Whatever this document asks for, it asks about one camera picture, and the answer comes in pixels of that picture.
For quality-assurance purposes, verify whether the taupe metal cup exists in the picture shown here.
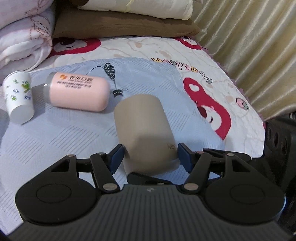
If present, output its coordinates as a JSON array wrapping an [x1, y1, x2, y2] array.
[[114, 94, 180, 176]]

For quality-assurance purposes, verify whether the white green-leaf paper cup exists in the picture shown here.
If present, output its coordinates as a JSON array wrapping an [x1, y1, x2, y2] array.
[[3, 71, 35, 124]]

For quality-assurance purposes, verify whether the cartoon bear bed sheet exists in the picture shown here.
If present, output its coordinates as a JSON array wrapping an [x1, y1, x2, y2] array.
[[37, 36, 265, 157]]

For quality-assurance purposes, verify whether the light blue mat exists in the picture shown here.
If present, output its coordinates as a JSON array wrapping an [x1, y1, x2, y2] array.
[[1, 58, 225, 233]]

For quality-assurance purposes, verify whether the pink capsule bottle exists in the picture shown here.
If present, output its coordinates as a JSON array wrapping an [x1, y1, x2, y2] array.
[[43, 72, 110, 112]]

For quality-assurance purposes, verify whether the beige curtain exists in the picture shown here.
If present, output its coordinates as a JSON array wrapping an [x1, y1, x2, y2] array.
[[192, 1, 295, 120]]

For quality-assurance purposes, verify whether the cream folded blanket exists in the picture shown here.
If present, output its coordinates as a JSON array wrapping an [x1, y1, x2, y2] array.
[[71, 0, 193, 20]]

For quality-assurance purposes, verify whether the pink checked folded quilt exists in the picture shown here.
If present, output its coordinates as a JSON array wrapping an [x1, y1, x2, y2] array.
[[1, 1, 55, 81]]

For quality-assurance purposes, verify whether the black patterned bottle strap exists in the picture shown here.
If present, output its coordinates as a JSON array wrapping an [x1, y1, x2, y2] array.
[[86, 61, 129, 98]]

